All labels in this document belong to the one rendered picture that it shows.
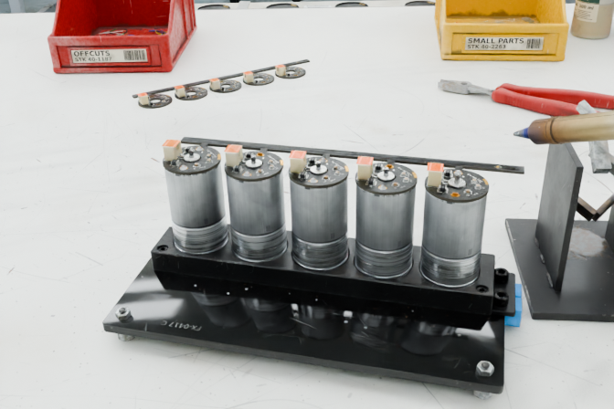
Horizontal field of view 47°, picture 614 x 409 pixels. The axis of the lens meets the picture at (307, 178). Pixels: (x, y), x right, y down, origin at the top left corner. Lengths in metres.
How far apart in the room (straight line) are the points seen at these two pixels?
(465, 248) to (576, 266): 0.08
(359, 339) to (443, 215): 0.06
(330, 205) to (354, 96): 0.25
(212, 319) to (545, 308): 0.14
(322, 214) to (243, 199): 0.03
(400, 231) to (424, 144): 0.17
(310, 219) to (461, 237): 0.06
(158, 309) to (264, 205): 0.06
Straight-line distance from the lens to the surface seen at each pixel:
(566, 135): 0.22
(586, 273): 0.35
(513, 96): 0.52
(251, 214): 0.30
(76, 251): 0.37
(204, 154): 0.31
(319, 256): 0.30
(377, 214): 0.28
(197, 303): 0.31
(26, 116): 0.54
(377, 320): 0.29
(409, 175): 0.29
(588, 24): 0.67
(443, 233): 0.28
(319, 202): 0.28
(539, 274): 0.34
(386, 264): 0.29
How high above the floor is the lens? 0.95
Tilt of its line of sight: 29 degrees down
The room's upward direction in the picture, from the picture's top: 2 degrees counter-clockwise
